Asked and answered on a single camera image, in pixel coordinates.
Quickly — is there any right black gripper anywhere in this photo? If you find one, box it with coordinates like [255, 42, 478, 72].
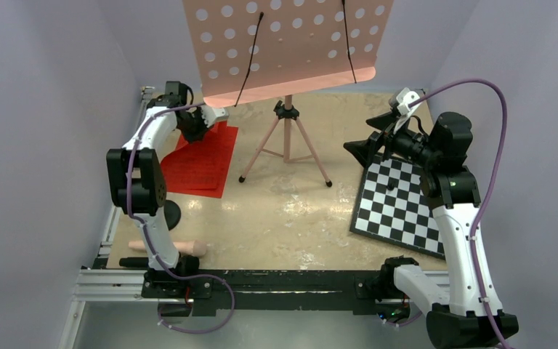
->
[344, 109, 439, 169]

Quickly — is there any red sheet music page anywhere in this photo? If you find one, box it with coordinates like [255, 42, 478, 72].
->
[166, 126, 240, 199]

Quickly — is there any pink tripod music stand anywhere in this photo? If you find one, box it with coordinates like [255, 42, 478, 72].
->
[182, 0, 395, 188]

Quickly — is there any black microphone stand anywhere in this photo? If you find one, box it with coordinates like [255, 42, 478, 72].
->
[163, 200, 182, 230]

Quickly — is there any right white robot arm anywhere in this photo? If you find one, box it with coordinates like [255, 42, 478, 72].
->
[344, 112, 519, 348]

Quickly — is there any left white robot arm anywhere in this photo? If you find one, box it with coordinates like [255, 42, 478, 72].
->
[106, 81, 210, 297]

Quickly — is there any black white chessboard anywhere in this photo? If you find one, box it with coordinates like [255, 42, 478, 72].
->
[349, 155, 445, 260]

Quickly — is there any black microphone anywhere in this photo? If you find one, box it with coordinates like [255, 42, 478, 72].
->
[118, 257, 149, 269]

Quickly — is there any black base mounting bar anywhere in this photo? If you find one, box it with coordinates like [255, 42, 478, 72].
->
[141, 270, 418, 321]

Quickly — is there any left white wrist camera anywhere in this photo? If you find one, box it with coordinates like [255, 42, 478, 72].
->
[201, 105, 230, 129]

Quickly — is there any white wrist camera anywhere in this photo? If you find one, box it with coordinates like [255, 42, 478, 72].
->
[201, 105, 230, 129]
[389, 87, 422, 134]

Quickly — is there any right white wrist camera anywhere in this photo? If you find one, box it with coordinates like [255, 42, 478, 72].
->
[389, 87, 422, 134]

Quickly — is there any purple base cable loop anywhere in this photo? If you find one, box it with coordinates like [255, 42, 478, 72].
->
[157, 273, 236, 334]

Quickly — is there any aluminium frame rail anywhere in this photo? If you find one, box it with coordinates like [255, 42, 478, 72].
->
[60, 87, 453, 349]

